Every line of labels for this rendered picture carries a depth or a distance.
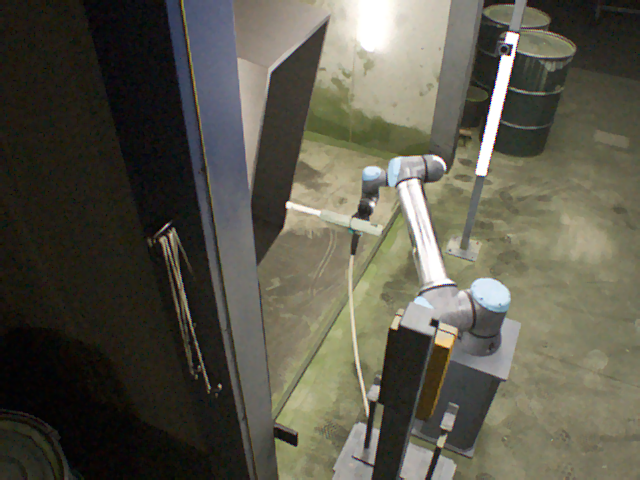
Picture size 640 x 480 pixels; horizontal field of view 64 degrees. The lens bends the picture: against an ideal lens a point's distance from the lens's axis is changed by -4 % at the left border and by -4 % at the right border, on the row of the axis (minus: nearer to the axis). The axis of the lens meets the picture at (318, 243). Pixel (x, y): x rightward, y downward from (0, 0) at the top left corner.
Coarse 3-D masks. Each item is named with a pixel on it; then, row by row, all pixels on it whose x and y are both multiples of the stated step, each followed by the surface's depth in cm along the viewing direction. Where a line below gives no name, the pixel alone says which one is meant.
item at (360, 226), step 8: (288, 208) 261; (296, 208) 261; (304, 208) 260; (320, 216) 257; (328, 216) 256; (336, 216) 256; (344, 216) 256; (336, 224) 257; (344, 224) 255; (352, 224) 254; (360, 224) 253; (368, 224) 253; (376, 224) 252; (360, 232) 256; (368, 232) 254; (376, 232) 252; (352, 240) 261; (352, 248) 265
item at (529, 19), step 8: (496, 8) 456; (504, 8) 458; (512, 8) 458; (496, 16) 440; (504, 16) 441; (528, 16) 443; (536, 16) 443; (544, 16) 442; (528, 24) 427; (536, 24) 427
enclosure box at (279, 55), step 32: (256, 0) 198; (288, 0) 205; (256, 32) 178; (288, 32) 183; (320, 32) 212; (256, 64) 163; (288, 64) 226; (256, 96) 170; (288, 96) 236; (256, 128) 179; (288, 128) 247; (256, 160) 190; (288, 160) 259; (256, 192) 279; (288, 192) 272; (256, 224) 285; (256, 256) 269
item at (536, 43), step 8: (520, 32) 410; (528, 32) 410; (536, 32) 410; (520, 40) 398; (528, 40) 398; (536, 40) 399; (544, 40) 399; (552, 40) 400; (560, 40) 399; (520, 48) 385; (528, 48) 385; (536, 48) 386; (544, 48) 386; (552, 48) 386; (560, 48) 387; (568, 48) 387
